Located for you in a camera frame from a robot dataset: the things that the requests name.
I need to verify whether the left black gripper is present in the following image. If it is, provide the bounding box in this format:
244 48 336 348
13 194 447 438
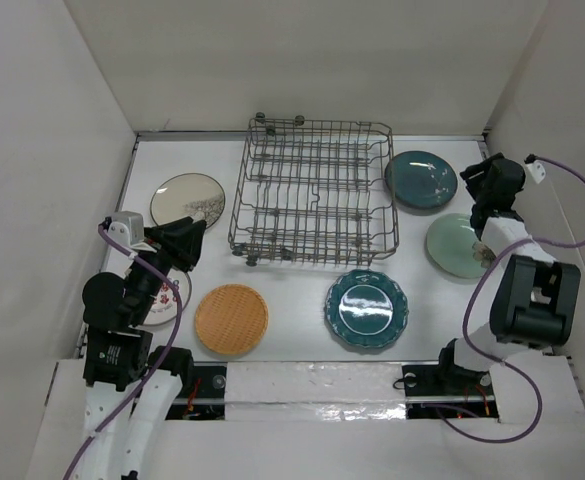
127 214 205 322

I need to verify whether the beige tree pattern plate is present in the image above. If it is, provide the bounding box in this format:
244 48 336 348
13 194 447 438
150 173 226 228

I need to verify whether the pale green celadon plate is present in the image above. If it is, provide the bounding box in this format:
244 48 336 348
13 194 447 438
425 213 492 279

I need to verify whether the dark teal floral plate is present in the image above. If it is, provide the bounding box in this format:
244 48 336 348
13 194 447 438
384 150 458 210

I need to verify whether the white red floral plate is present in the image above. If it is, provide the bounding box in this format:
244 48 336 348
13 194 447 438
142 269 191 327

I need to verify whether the woven bamboo round tray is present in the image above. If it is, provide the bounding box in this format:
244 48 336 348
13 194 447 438
194 284 269 356

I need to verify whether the teal scalloped rim plate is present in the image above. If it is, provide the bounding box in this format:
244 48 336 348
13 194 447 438
324 269 409 350

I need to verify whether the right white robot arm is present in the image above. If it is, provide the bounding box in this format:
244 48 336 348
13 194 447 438
433 153 581 393

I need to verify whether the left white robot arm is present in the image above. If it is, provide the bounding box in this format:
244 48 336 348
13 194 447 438
64 211 207 479

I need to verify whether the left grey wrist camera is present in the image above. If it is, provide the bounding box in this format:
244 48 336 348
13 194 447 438
105 211 155 252

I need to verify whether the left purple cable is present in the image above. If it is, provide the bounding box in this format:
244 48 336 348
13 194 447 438
61 222 183 480

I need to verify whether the grey wire dish rack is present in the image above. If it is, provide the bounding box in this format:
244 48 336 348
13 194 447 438
228 112 399 266

